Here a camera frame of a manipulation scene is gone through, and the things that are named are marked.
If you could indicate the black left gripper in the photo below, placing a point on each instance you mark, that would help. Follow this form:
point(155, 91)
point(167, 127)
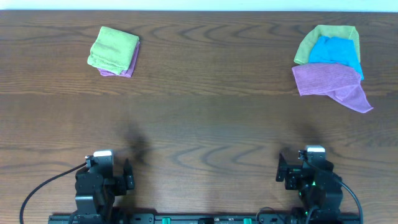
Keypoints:
point(126, 181)

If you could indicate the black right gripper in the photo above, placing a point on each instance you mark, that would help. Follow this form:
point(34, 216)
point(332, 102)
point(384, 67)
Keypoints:
point(293, 173)

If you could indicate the purple cloth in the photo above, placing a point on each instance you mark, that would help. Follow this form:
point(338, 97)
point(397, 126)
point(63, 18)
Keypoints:
point(339, 82)
point(125, 73)

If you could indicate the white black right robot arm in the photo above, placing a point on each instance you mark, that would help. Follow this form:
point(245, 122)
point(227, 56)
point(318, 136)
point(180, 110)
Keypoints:
point(317, 187)

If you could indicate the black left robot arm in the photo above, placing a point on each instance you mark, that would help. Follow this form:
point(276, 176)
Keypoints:
point(96, 186)

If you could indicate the folded purple cloth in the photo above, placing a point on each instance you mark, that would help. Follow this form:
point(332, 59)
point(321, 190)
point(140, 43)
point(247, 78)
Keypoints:
point(125, 73)

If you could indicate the green cloth in pile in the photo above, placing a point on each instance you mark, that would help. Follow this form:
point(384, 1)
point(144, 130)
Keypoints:
point(309, 41)

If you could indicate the blue cloth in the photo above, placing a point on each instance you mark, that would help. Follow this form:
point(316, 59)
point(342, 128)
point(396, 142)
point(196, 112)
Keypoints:
point(336, 50)

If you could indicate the folded green cloth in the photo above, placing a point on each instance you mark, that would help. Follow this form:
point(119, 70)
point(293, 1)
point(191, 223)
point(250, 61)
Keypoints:
point(113, 50)

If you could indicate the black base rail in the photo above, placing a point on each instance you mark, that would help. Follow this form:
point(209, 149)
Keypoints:
point(147, 218)

